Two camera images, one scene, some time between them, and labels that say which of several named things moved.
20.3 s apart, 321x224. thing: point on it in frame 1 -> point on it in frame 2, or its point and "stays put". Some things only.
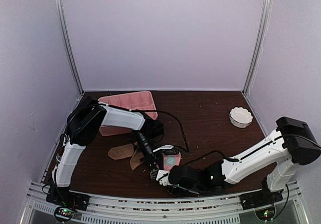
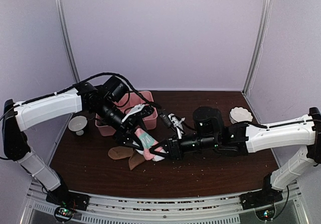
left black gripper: (155, 157) -> (130, 122)
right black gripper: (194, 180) -> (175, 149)
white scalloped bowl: (240, 117) stays put
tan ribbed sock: (127, 150) stays put
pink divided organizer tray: (143, 101) stays put
